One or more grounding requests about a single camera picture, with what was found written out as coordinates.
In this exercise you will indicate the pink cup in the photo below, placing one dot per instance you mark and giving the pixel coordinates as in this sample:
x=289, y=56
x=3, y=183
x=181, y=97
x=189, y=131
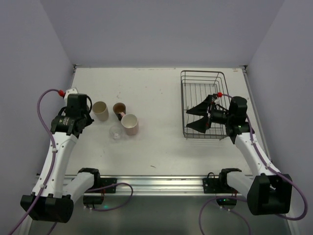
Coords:
x=129, y=123

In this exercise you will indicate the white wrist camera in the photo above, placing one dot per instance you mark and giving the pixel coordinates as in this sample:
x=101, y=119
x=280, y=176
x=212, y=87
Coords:
x=68, y=92
x=216, y=100

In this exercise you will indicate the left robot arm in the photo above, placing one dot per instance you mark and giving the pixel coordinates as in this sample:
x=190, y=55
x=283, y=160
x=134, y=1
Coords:
x=50, y=200

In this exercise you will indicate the beige cup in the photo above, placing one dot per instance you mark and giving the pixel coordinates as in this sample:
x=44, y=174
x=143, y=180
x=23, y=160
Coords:
x=100, y=110

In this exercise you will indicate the dark wire dish rack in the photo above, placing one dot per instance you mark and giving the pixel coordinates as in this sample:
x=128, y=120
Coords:
x=196, y=86

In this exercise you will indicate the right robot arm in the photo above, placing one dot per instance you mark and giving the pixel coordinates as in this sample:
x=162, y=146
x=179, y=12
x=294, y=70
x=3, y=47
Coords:
x=269, y=191

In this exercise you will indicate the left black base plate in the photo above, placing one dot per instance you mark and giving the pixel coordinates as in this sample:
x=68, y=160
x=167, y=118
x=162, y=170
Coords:
x=102, y=186

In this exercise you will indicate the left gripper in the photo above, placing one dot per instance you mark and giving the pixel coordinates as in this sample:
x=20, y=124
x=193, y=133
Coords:
x=85, y=120

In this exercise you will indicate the aluminium mounting rail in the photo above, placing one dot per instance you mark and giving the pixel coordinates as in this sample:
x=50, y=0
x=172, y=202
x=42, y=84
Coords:
x=166, y=185

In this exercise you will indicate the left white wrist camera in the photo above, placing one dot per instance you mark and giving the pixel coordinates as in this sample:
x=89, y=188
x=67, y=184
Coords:
x=68, y=92

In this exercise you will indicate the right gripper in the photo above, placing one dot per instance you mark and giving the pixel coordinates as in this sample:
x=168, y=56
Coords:
x=209, y=115

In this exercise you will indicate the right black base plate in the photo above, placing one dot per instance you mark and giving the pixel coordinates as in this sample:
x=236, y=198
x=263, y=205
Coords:
x=211, y=185

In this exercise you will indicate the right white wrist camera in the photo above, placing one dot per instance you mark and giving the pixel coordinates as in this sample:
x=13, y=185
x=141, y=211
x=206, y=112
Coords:
x=216, y=100

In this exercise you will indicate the dark brown mug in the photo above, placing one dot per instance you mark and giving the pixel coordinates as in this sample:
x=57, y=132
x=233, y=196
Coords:
x=119, y=109

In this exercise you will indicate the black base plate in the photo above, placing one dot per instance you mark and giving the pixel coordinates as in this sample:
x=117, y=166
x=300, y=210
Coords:
x=102, y=186
x=211, y=185

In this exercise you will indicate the clear glass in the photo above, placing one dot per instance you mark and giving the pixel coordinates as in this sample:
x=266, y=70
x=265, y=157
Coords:
x=116, y=132

